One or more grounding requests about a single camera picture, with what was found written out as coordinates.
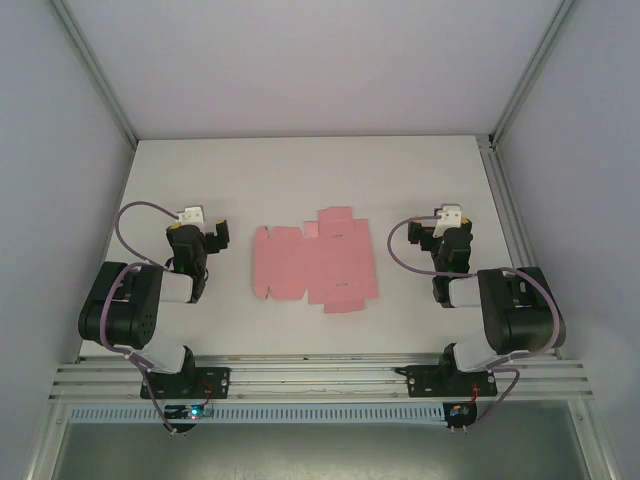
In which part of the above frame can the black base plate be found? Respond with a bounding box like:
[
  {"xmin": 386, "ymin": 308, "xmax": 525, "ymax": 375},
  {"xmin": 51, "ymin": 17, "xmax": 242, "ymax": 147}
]
[
  {"xmin": 140, "ymin": 366, "xmax": 231, "ymax": 401},
  {"xmin": 394, "ymin": 364, "xmax": 499, "ymax": 400}
]

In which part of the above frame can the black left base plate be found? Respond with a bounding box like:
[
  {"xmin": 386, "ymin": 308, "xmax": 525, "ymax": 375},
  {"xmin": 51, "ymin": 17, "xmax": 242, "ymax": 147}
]
[{"xmin": 140, "ymin": 366, "xmax": 231, "ymax": 401}]

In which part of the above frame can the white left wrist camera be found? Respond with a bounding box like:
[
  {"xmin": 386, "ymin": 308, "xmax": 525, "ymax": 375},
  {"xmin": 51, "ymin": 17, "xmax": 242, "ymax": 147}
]
[{"xmin": 175, "ymin": 205, "xmax": 206, "ymax": 226}]

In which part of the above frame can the aluminium mounting rail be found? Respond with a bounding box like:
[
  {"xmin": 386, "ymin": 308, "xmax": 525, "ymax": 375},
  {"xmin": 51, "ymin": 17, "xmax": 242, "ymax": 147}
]
[{"xmin": 47, "ymin": 353, "xmax": 596, "ymax": 404}]

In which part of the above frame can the white slotted cable duct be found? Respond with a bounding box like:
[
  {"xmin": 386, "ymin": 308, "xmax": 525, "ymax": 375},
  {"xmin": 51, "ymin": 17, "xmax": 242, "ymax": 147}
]
[{"xmin": 67, "ymin": 403, "xmax": 447, "ymax": 425}]

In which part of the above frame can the pink paper box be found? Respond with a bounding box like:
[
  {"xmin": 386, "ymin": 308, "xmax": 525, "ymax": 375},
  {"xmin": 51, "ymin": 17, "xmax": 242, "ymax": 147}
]
[{"xmin": 252, "ymin": 206, "xmax": 380, "ymax": 315}]

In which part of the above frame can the left circuit board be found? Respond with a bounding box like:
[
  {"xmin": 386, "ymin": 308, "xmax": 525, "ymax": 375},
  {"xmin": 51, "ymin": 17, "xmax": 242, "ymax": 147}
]
[{"xmin": 164, "ymin": 403, "xmax": 214, "ymax": 421}]

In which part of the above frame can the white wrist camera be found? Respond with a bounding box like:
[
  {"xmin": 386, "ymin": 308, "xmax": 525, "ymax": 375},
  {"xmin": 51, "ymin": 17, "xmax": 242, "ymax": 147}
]
[
  {"xmin": 433, "ymin": 203, "xmax": 462, "ymax": 239},
  {"xmin": 175, "ymin": 205, "xmax": 206, "ymax": 226}
]

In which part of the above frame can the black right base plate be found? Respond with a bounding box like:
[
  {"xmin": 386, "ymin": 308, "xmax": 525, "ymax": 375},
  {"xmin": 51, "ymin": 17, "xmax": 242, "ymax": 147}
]
[{"xmin": 394, "ymin": 364, "xmax": 499, "ymax": 400}]

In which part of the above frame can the aluminium frame post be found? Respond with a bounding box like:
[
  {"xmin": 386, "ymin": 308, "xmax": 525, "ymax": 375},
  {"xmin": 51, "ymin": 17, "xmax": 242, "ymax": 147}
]
[
  {"xmin": 488, "ymin": 0, "xmax": 577, "ymax": 147},
  {"xmin": 48, "ymin": 0, "xmax": 138, "ymax": 147}
]

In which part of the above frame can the aluminium side rail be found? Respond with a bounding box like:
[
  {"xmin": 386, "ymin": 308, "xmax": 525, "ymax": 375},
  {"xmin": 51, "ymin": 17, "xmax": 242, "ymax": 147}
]
[{"xmin": 476, "ymin": 133, "xmax": 562, "ymax": 359}]

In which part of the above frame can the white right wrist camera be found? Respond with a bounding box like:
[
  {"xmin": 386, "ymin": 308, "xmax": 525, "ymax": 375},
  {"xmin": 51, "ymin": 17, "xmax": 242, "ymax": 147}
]
[{"xmin": 433, "ymin": 203, "xmax": 462, "ymax": 239}]

